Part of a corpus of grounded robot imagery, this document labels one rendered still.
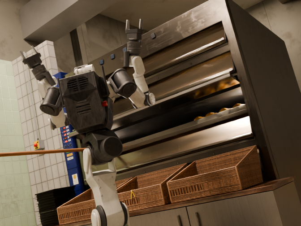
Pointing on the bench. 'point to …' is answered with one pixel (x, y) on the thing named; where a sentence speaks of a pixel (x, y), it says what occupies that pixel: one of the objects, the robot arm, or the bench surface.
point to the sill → (186, 125)
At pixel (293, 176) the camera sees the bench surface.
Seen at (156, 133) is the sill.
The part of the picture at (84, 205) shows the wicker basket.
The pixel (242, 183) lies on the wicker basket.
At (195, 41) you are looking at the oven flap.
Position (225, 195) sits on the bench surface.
